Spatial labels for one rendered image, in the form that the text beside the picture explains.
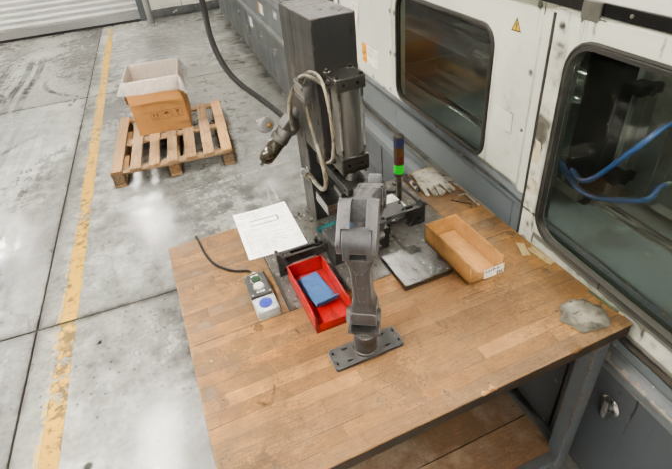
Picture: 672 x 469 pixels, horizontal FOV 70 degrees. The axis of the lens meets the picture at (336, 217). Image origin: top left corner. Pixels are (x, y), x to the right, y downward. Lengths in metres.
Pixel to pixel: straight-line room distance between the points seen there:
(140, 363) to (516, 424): 1.80
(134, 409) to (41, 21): 8.88
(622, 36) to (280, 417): 1.20
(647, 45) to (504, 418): 1.37
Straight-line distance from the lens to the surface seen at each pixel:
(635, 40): 1.33
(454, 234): 1.70
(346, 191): 1.43
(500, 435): 2.03
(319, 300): 1.46
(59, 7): 10.58
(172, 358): 2.69
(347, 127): 1.36
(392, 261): 1.55
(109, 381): 2.75
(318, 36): 1.34
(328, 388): 1.27
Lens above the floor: 1.94
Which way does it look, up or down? 35 degrees down
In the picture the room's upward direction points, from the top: 6 degrees counter-clockwise
